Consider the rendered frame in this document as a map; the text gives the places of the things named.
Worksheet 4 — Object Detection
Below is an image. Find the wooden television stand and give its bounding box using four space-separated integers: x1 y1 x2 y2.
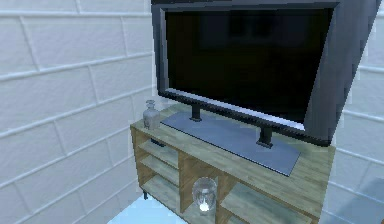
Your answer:
129 102 337 224

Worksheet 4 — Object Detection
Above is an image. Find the clear glass vase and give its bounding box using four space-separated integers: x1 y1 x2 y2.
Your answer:
191 176 218 213

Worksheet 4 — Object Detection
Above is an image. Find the clear glass bottle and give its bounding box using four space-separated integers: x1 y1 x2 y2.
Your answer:
142 99 162 131

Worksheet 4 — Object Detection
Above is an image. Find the black television set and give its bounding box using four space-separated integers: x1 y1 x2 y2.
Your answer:
150 0 383 178

